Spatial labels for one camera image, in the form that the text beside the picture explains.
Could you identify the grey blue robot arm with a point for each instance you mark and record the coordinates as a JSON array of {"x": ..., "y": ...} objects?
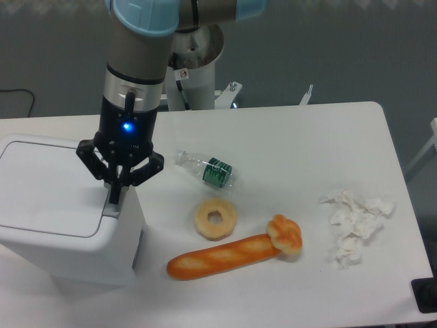
[{"x": 142, "y": 33}]

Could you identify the pale ring doughnut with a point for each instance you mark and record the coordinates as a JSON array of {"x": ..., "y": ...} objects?
[{"x": 215, "y": 218}]

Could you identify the crumpled white tissue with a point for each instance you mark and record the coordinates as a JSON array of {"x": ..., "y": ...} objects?
[{"x": 354, "y": 222}]

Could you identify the white furniture piece right edge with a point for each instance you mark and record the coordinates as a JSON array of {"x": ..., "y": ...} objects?
[{"x": 424, "y": 155}]

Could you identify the long orange baguette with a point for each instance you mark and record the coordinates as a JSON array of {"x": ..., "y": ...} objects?
[{"x": 222, "y": 258}]

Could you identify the white metal base frame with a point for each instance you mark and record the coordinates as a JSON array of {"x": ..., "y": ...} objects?
[{"x": 232, "y": 95}]

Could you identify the knotted bread roll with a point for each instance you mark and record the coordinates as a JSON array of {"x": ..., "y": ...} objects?
[{"x": 285, "y": 234}]

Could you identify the black device at table edge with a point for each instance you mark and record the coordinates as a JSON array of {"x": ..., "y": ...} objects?
[{"x": 424, "y": 290}]

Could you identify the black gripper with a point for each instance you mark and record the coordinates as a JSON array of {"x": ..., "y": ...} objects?
[{"x": 124, "y": 139}]

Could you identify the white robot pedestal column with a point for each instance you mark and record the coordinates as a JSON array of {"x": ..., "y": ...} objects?
[{"x": 190, "y": 77}]

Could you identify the clear plastic bottle green label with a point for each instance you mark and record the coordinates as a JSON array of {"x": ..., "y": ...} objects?
[{"x": 210, "y": 171}]

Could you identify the white push-lid trash can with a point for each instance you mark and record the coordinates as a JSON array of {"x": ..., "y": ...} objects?
[{"x": 56, "y": 215}]

